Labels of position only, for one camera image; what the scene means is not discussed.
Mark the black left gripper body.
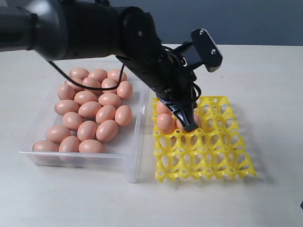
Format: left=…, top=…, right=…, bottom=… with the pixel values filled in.
left=116, top=46, right=201, bottom=113

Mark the brown egg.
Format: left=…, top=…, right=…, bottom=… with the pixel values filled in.
left=54, top=99, right=79, bottom=116
left=32, top=140, right=59, bottom=165
left=79, top=140, right=106, bottom=154
left=98, top=93, right=121, bottom=107
left=95, top=105, right=116, bottom=124
left=69, top=68, right=89, bottom=80
left=58, top=84, right=76, bottom=100
left=156, top=113, right=176, bottom=134
left=45, top=125, right=71, bottom=143
left=62, top=112, right=83, bottom=131
left=101, top=78, right=117, bottom=94
left=88, top=69, right=107, bottom=83
left=82, top=77, right=102, bottom=96
left=107, top=69, right=127, bottom=82
left=65, top=77, right=85, bottom=92
left=77, top=121, right=98, bottom=141
left=115, top=105, right=133, bottom=127
left=176, top=113, right=202, bottom=133
left=156, top=101, right=172, bottom=115
left=116, top=80, right=133, bottom=99
left=78, top=101, right=102, bottom=119
left=96, top=120, right=118, bottom=142
left=58, top=136, right=80, bottom=162
left=74, top=90, right=97, bottom=105

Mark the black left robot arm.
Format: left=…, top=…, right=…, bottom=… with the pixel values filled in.
left=0, top=0, right=198, bottom=132

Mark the yellow plastic egg tray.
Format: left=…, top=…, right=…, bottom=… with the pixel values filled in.
left=153, top=96, right=257, bottom=182

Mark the clear plastic bin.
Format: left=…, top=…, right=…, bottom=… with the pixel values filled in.
left=20, top=69, right=148, bottom=183

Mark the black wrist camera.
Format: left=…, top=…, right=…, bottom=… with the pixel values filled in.
left=173, top=28, right=223, bottom=72

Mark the black cable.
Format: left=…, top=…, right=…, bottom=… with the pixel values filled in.
left=47, top=61, right=126, bottom=91

